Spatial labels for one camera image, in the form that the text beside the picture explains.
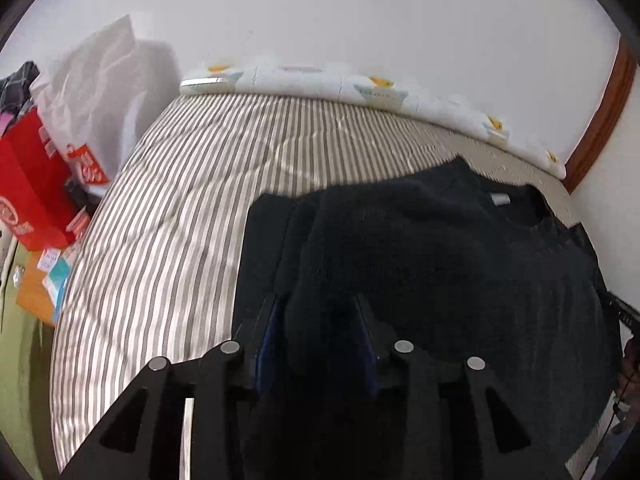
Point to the red paper bag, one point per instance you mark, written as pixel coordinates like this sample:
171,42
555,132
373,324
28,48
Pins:
30,180

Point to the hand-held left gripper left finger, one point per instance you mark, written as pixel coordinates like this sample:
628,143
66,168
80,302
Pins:
265,345

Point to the white printed quilt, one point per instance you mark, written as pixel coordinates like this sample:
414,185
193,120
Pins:
310,82

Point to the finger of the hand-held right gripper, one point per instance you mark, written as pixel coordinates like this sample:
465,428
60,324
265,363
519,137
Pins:
624,311

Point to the dark plaid cloth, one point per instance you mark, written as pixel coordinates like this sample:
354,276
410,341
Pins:
17,85

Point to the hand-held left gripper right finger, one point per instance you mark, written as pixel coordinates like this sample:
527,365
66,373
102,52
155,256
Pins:
367,360

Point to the orange cardboard box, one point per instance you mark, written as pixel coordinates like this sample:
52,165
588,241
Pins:
30,285

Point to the silver flat device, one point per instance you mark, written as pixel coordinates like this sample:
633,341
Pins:
207,82

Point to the black sweater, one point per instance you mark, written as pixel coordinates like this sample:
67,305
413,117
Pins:
450,260

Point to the striped bed sheet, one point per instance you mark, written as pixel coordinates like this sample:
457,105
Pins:
175,210

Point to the brown wooden door trim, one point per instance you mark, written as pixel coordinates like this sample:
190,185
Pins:
605,115

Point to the small blue white box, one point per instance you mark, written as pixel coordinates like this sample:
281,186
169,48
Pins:
57,280

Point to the white plastic bag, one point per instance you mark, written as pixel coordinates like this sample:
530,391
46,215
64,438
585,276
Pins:
100,95

